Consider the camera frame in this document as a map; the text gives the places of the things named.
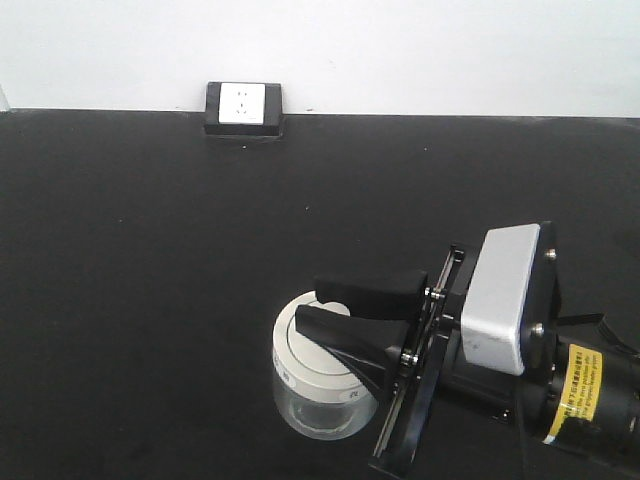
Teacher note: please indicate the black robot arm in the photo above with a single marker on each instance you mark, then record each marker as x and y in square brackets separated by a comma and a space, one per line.
[575, 397]

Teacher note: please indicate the black white power socket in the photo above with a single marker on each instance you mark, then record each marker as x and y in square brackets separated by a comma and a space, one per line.
[243, 109]

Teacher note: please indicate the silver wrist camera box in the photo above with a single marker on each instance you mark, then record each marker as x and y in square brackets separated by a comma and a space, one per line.
[492, 312]

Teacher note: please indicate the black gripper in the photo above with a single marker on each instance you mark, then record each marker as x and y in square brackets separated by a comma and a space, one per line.
[432, 361]

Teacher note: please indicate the glass jar with beige lid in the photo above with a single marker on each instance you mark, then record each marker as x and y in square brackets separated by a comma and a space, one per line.
[315, 393]

